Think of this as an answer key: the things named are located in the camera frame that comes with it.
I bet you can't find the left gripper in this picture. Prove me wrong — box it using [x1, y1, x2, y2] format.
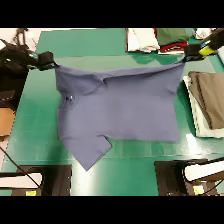
[37, 51, 56, 71]

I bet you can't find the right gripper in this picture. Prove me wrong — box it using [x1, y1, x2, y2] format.
[183, 43, 205, 63]

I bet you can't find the blue shirt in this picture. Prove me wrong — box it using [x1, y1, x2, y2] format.
[54, 60, 186, 172]

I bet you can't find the red garment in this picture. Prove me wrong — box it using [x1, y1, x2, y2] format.
[158, 41, 190, 55]

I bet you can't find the green garment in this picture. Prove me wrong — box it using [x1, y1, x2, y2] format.
[156, 28, 192, 47]

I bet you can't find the brown garment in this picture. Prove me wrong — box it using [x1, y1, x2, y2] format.
[187, 70, 224, 131]

